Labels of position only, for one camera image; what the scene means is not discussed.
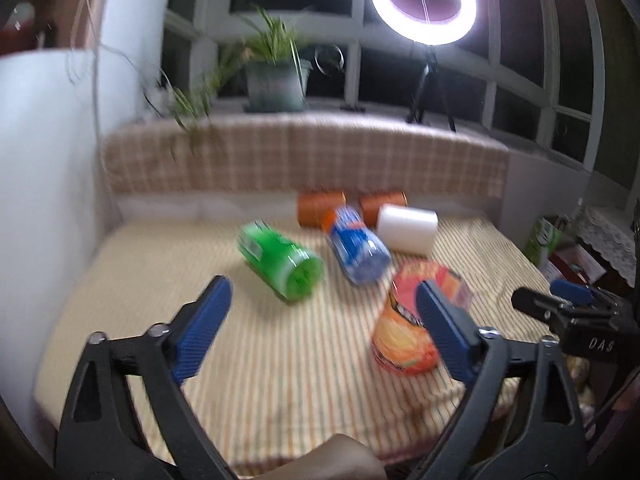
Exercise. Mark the clear round window hook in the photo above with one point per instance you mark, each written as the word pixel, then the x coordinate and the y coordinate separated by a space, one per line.
pixel 327 58

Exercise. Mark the green carton box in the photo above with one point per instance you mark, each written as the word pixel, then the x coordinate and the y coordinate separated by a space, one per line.
pixel 542 240

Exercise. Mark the green plastic bottle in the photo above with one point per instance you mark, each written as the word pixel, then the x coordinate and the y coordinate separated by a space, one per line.
pixel 280 265

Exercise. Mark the striped yellow mat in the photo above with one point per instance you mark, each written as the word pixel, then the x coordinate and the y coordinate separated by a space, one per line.
pixel 280 370

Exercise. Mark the potted green plant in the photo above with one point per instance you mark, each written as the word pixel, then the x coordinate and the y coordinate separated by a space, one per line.
pixel 275 85

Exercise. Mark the white lace cloth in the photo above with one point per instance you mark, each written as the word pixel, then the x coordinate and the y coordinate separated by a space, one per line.
pixel 607 232

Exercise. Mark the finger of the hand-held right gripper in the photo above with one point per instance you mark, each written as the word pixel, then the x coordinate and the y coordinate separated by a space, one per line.
pixel 572 291
pixel 532 304

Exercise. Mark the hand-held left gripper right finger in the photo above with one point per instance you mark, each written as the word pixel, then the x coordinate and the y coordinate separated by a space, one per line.
pixel 445 332

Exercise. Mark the white cup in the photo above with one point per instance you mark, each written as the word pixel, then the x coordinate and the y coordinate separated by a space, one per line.
pixel 407 229

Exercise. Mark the red box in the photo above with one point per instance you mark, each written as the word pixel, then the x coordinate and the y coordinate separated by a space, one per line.
pixel 575 262

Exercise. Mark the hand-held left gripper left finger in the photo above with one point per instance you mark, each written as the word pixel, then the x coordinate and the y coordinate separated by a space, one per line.
pixel 200 330

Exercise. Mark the blue plastic bottle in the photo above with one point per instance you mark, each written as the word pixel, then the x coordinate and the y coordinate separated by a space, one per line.
pixel 357 250

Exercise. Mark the black tripod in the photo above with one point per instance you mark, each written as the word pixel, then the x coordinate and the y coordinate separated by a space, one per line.
pixel 425 85

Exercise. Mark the orange printed noodle cup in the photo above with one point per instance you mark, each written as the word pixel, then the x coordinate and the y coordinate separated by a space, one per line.
pixel 405 345

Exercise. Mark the plaid cushion cover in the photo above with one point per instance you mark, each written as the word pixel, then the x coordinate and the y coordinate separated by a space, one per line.
pixel 300 155

